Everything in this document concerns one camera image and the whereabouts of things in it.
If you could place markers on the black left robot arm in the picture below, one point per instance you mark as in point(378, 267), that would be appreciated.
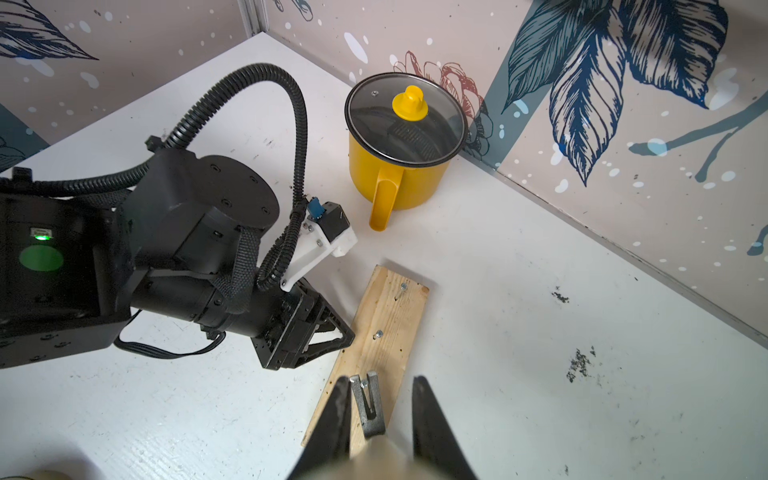
point(178, 235)

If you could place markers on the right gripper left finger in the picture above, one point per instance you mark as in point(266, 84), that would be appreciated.
point(330, 439)

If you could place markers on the wooden block with nails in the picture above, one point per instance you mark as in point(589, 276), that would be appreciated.
point(387, 356)

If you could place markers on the yellow pot with glass lid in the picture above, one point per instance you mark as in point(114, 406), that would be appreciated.
point(403, 132)

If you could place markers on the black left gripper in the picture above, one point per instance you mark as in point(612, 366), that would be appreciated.
point(296, 327)

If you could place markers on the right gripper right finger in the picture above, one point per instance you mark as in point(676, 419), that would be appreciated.
point(433, 440)

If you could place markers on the wooden handled claw hammer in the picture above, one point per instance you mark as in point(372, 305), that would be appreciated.
point(372, 454)

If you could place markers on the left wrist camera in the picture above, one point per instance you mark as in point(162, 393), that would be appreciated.
point(325, 231)

